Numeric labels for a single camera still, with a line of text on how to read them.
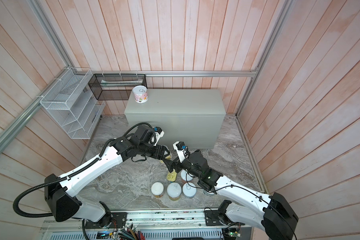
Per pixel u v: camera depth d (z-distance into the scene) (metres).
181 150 0.63
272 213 0.41
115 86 1.04
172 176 0.84
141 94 0.76
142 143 0.59
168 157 0.73
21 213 0.40
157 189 0.76
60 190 0.40
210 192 0.57
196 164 0.56
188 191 0.78
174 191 0.76
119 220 0.73
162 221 0.74
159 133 0.69
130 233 0.60
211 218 0.73
